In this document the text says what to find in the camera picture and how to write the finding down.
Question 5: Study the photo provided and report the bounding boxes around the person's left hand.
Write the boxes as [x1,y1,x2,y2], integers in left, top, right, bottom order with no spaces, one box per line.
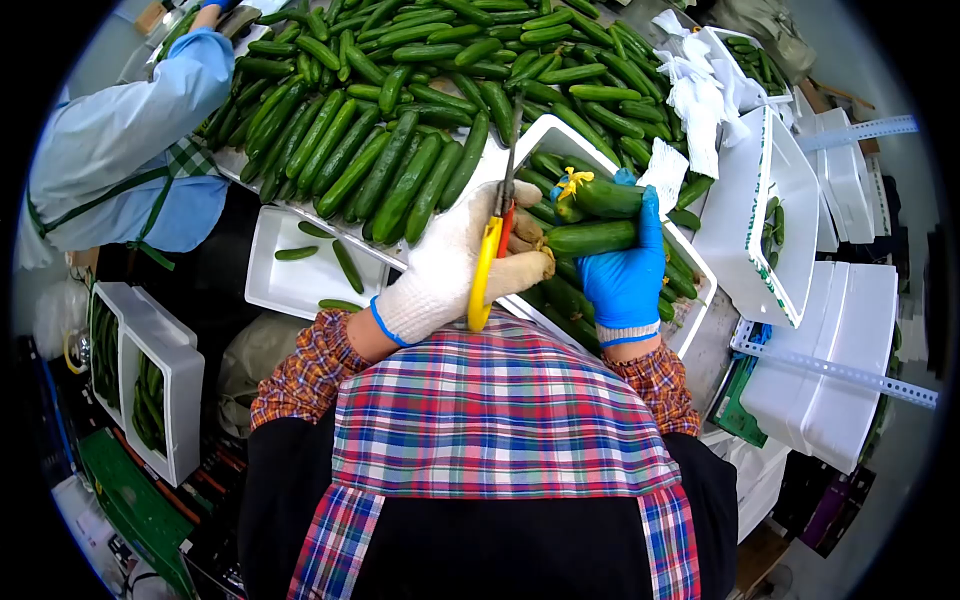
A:
[369,180,558,348]

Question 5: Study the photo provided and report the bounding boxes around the person's right hand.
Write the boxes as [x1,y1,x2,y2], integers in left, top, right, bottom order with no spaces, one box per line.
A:
[551,168,668,348]

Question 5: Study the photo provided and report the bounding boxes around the person's right fingers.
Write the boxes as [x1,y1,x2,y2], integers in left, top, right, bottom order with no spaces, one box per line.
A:
[551,168,668,256]

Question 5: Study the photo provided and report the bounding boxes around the person's left fingers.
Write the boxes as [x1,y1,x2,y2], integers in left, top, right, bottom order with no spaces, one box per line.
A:
[480,180,558,301]

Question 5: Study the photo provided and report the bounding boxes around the yellow handled scissors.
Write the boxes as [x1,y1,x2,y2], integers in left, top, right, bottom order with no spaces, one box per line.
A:
[466,96,527,333]

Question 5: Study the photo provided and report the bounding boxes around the cucumber with yellow flower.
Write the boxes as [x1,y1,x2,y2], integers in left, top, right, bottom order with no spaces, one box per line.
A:
[553,167,646,224]

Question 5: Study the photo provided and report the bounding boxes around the smooth green cucumber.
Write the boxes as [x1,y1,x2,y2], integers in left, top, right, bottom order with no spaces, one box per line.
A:
[543,219,639,259]

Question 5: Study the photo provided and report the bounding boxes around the boxed heap of cucumbers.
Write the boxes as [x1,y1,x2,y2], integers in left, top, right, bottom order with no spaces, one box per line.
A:
[516,150,700,355]

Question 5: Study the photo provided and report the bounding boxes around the white foam net sleeve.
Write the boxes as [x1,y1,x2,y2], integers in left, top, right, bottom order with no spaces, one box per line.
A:
[636,137,690,216]

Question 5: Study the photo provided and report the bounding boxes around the white foam box green print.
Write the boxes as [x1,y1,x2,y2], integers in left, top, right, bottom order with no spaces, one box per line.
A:
[690,105,823,330]

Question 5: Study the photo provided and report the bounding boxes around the white foam net sheets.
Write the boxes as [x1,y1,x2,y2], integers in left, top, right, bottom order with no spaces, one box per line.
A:
[649,9,768,181]

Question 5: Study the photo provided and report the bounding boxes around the white foam packing box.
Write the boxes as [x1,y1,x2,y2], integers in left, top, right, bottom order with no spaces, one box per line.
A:
[491,114,720,360]

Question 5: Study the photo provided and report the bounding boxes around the person's body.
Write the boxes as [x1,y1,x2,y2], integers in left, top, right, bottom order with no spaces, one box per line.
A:
[238,311,740,600]

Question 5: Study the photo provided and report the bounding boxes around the small white foam box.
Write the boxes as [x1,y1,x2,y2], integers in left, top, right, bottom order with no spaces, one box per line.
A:
[693,25,795,107]

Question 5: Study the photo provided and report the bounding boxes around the stack of white foam lids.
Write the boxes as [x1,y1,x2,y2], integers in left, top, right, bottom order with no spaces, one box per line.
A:
[793,105,894,254]

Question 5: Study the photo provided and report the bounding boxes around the green plastic crate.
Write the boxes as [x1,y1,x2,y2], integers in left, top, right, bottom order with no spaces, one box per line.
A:
[711,351,771,450]
[78,427,198,597]

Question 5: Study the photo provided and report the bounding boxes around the large pile of cucumbers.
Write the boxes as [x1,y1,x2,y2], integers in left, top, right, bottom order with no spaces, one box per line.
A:
[196,0,680,246]

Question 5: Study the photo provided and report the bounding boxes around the perforated metal angle bar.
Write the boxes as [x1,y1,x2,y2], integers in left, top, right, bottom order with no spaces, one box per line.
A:
[795,114,921,154]
[729,318,939,411]

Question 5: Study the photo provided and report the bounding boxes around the shallow white foam tray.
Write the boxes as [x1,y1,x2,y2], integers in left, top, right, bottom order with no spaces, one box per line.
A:
[244,205,393,322]

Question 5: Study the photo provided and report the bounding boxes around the stack of white foam boxes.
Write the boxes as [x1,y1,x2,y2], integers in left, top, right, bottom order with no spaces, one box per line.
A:
[738,260,900,476]

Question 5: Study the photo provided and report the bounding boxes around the grey plastic bag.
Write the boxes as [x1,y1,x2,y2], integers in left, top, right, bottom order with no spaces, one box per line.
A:
[216,310,310,440]

